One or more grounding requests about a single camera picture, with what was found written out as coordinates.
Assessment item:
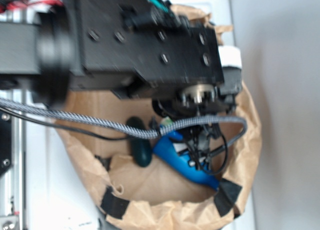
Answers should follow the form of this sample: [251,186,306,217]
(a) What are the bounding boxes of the dark green oblong toy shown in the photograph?
[126,116,153,167]

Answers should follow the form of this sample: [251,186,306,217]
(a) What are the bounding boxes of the red wire bundle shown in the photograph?
[0,0,65,14]

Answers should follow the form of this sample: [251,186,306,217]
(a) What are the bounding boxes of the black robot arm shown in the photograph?
[0,0,242,118]

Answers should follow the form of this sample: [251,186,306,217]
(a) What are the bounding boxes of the brown paper lined bin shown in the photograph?
[58,87,262,229]

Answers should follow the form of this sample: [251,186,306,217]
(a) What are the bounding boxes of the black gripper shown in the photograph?
[113,5,242,119]

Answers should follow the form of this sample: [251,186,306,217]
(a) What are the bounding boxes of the aluminium frame rail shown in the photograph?
[0,9,30,230]

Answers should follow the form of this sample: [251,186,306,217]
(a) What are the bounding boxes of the thin black cable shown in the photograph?
[0,107,229,177]

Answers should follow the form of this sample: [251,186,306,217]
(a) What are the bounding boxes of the braided grey cable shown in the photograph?
[0,97,248,157]

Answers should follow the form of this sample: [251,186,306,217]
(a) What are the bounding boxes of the black mounting bracket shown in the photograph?
[0,110,14,177]

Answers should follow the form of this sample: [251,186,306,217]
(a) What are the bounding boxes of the blue plastic bottle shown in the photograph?
[153,131,220,190]

